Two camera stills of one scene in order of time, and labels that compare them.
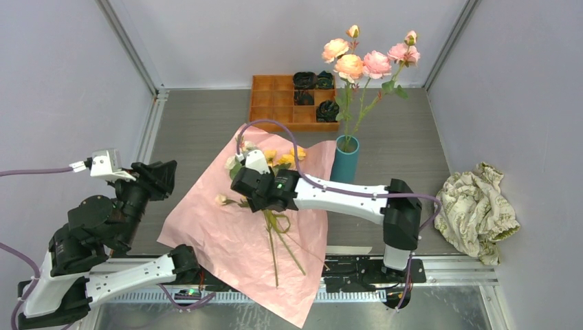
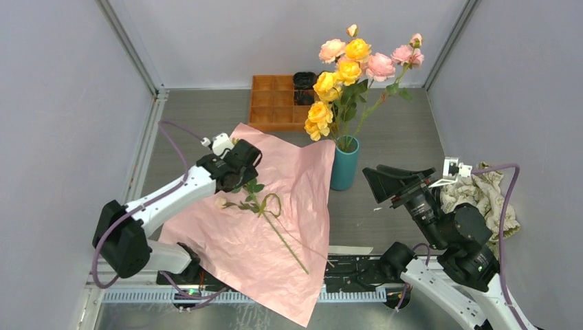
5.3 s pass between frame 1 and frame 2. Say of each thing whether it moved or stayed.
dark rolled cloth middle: stayed
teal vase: stayed
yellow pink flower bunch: moved
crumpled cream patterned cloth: stayed
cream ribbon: stayed
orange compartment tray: stayed
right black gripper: moved
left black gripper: moved
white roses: moved
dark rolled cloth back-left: stayed
